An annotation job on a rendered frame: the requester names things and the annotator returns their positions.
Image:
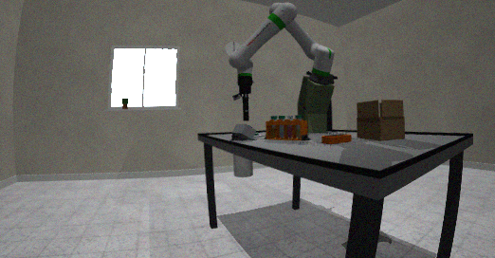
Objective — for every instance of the white button panel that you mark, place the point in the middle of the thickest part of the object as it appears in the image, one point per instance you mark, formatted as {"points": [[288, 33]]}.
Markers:
{"points": [[243, 132]]}

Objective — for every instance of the orange handheld multimeter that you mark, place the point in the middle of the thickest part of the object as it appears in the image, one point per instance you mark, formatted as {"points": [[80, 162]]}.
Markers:
{"points": [[333, 140]]}

